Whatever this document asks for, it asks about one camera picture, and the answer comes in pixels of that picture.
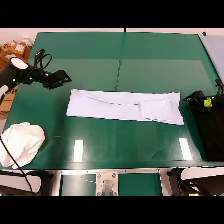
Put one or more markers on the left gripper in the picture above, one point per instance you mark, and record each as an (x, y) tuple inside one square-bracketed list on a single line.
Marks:
[(56, 79)]

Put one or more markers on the pale lilac shirt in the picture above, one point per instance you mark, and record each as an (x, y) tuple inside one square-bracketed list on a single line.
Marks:
[(126, 106)]

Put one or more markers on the black garment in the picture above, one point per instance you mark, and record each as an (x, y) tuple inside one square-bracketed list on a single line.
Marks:
[(210, 130)]

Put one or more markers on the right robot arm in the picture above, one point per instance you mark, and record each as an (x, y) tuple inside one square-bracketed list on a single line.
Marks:
[(203, 181)]

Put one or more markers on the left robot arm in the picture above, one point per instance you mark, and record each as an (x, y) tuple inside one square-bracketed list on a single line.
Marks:
[(11, 74)]

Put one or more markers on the brown cardboard box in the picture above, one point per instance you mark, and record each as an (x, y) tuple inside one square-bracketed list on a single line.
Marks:
[(15, 49)]

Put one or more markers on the white garment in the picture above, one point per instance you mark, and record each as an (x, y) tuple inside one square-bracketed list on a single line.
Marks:
[(21, 141)]

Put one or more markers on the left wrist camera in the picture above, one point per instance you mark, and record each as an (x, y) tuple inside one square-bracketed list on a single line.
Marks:
[(40, 55)]

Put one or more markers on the silver frame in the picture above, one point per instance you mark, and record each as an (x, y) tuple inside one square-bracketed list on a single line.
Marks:
[(106, 184)]

